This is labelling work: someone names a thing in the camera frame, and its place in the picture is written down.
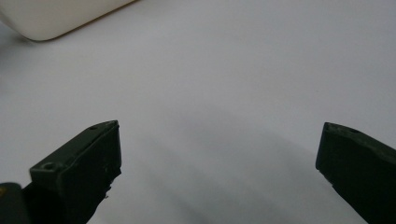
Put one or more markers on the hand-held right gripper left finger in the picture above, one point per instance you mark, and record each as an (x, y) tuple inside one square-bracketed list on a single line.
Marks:
[(81, 174)]

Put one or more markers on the white plastic bin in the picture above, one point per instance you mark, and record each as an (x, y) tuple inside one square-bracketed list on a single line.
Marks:
[(46, 18)]

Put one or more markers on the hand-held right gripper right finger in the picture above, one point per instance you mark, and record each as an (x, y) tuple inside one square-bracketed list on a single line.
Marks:
[(361, 168)]

